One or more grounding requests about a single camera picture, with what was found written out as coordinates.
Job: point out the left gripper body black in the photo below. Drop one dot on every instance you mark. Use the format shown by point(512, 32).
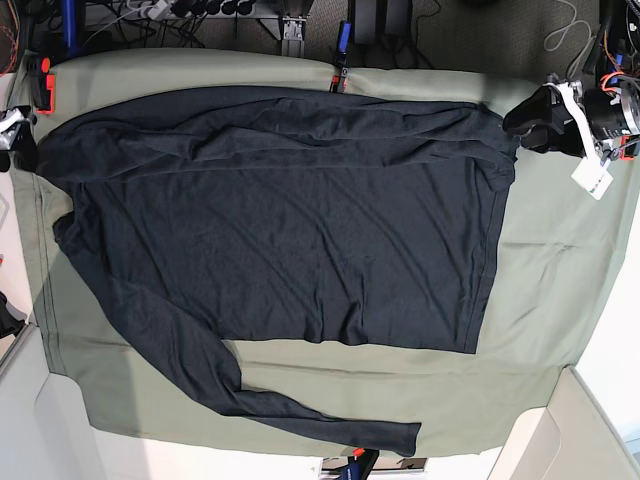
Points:
point(562, 120)

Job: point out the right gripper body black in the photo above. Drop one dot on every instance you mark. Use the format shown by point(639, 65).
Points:
point(30, 123)

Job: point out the dark long-sleeve T-shirt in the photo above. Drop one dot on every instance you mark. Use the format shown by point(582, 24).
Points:
point(252, 213)

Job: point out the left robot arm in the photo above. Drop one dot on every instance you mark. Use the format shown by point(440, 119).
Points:
point(597, 104)

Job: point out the orange black clamp right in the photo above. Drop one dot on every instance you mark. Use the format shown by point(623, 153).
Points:
point(628, 148)

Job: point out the orange black clamp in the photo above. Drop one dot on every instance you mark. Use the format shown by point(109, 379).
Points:
point(41, 82)
point(628, 148)
point(338, 81)
point(359, 465)

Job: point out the orange black clamp far left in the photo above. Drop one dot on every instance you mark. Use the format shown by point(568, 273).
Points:
point(41, 82)

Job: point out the orange black clamp centre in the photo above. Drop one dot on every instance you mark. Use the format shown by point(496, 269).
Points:
point(338, 81)

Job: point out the beige plastic bin left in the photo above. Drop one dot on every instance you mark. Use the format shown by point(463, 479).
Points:
point(45, 430)

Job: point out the beige plastic bin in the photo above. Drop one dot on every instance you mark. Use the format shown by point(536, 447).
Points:
point(45, 430)
point(569, 438)

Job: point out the beige plastic bin right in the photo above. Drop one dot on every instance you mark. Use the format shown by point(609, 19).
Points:
point(569, 438)

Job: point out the orange black clamp bottom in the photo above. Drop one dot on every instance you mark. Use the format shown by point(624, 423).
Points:
point(359, 465)

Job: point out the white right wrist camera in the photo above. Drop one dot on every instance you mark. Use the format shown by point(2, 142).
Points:
point(10, 124)

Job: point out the blue clamp handle left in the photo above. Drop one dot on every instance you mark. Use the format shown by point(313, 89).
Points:
point(69, 27)

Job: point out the metal table bracket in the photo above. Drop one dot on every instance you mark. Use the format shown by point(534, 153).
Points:
point(293, 37)

